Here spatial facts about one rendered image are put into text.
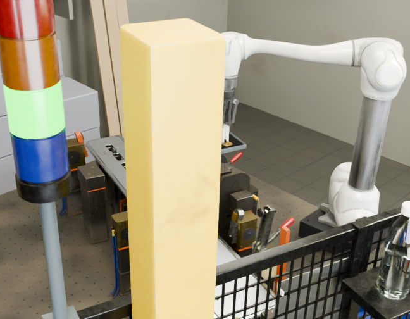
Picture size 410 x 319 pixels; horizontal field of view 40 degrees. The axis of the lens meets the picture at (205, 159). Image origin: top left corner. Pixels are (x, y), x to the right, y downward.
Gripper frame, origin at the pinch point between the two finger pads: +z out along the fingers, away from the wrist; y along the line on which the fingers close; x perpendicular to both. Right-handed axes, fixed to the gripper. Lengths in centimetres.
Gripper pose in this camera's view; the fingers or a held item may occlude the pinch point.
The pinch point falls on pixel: (223, 133)
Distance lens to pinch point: 233.5
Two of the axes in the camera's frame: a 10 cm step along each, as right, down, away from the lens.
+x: 6.1, 3.8, -6.9
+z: -0.2, 8.9, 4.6
